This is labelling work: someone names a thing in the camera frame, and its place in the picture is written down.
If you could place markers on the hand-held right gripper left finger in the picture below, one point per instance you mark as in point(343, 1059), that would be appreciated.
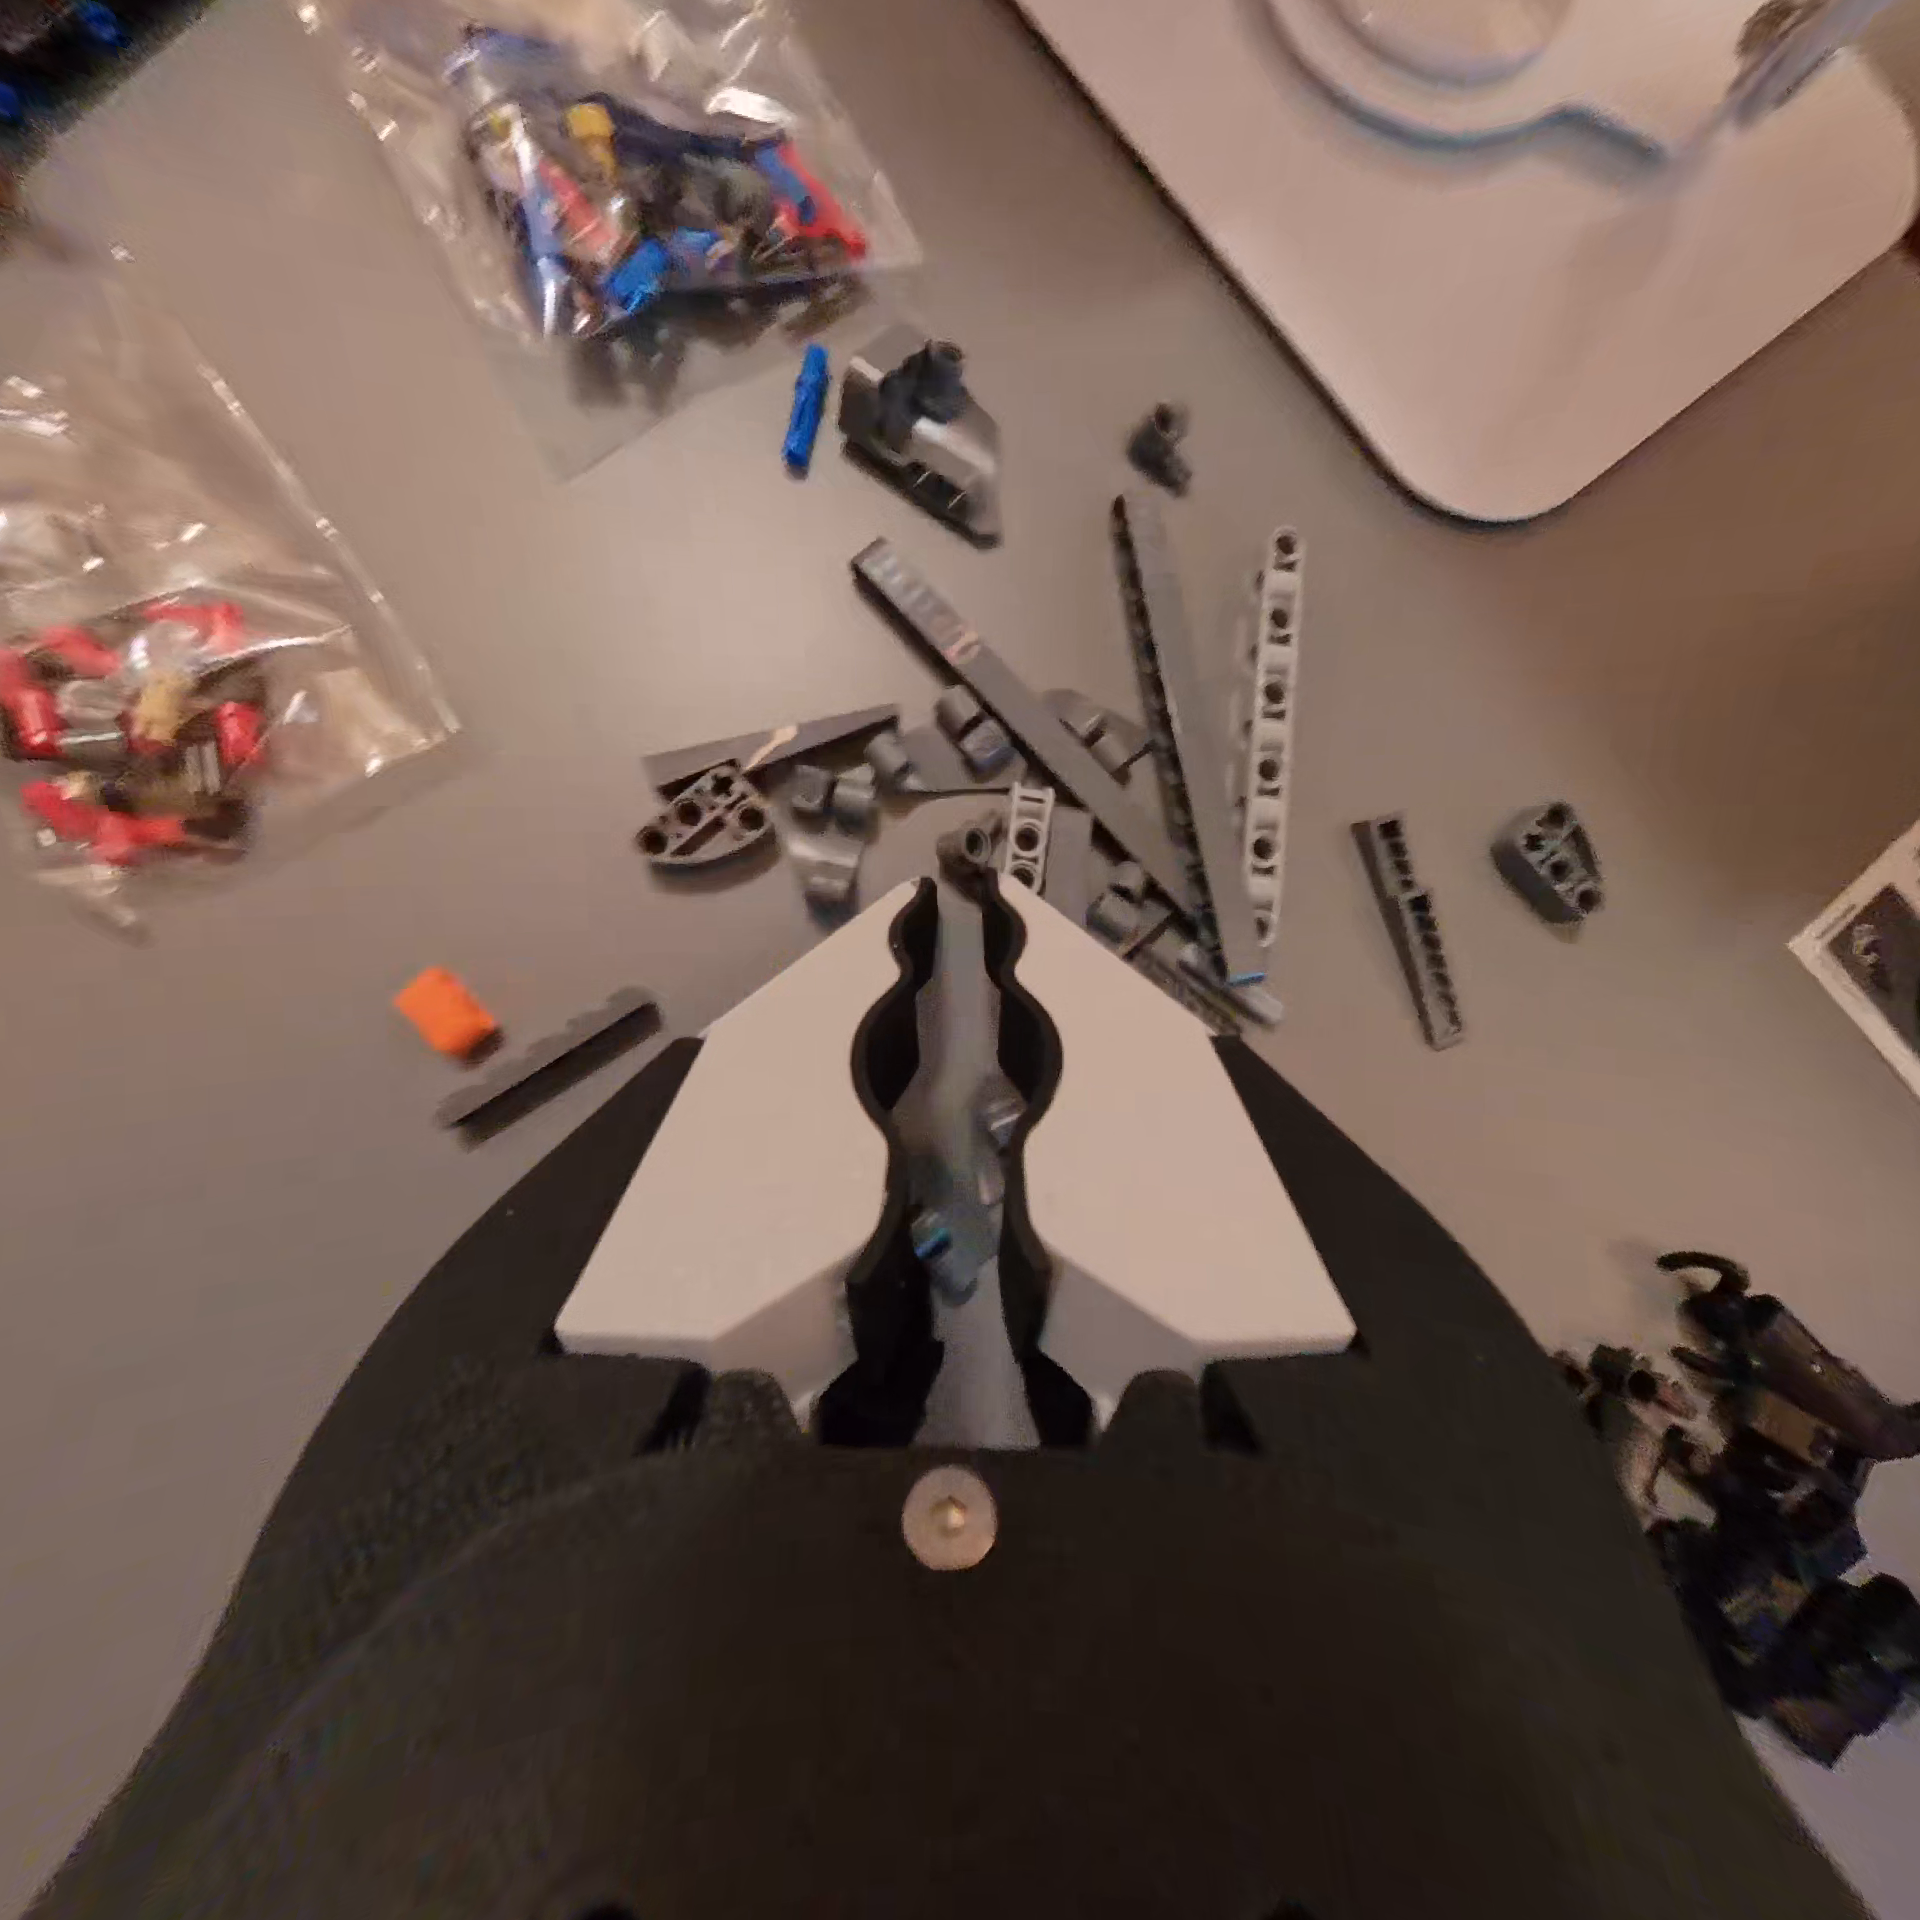
point(720, 1185)

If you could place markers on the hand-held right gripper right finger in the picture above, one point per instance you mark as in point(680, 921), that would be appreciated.
point(1185, 1185)

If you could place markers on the grey lego piece with pins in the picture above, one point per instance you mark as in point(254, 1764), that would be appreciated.
point(961, 1081)

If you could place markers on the light grey long lego beam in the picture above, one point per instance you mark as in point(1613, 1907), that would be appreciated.
point(1270, 735)

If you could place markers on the pile of grey lego pieces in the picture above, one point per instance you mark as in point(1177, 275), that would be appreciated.
point(1051, 720)

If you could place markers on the dark grey lego plate strip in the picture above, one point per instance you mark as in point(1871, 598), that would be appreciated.
point(548, 1062)

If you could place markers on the orange lego tile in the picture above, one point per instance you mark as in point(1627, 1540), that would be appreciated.
point(446, 1013)

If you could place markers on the dark grey thick lego liftarm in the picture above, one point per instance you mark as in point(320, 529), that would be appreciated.
point(1548, 863)

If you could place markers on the black lego subassembly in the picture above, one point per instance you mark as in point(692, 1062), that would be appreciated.
point(1784, 1441)

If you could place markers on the small dark grey lego connector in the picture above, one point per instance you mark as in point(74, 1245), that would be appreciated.
point(1161, 447)

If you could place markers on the blue lego pin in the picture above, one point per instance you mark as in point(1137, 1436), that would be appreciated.
point(807, 409)

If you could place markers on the partly built lego vehicle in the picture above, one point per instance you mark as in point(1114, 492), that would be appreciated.
point(45, 39)

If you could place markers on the plastic bag of red pins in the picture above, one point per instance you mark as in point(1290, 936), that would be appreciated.
point(135, 704)

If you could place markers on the grey block with pin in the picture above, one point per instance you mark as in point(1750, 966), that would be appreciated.
point(922, 435)

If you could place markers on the plastic bag of blue pins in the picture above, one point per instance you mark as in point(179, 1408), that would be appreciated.
point(660, 195)

